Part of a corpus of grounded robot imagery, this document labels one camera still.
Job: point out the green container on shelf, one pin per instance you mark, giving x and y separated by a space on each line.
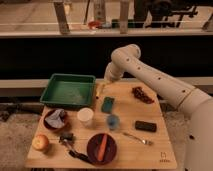
115 23

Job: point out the orange carrot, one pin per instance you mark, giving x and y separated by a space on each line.
102 147

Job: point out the green plastic tray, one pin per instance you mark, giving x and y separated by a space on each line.
69 91

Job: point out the white plastic cup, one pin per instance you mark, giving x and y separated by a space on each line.
85 116

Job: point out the black rectangular box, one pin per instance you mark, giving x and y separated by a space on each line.
146 126

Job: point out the small black toy car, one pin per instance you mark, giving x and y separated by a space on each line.
66 137

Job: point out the red yellow apple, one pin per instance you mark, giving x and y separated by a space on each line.
40 142

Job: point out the crumpled grey white cloth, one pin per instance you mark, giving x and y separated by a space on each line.
55 118

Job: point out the dark red bowl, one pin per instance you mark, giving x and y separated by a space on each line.
53 129

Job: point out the teal green sponge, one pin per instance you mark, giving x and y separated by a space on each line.
107 105

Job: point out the dark red grapes bunch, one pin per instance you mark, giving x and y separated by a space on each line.
141 95

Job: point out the dark purple plate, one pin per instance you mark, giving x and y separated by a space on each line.
93 146

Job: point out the peeled yellow banana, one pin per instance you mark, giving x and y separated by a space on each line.
100 89

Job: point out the black machine in background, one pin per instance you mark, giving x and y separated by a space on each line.
163 12

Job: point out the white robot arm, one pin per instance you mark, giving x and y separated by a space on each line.
185 97

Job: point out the black handled tool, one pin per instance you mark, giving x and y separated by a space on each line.
78 155

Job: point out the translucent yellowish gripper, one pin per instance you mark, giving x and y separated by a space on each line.
106 82

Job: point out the blue plastic cup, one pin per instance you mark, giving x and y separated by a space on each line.
113 121

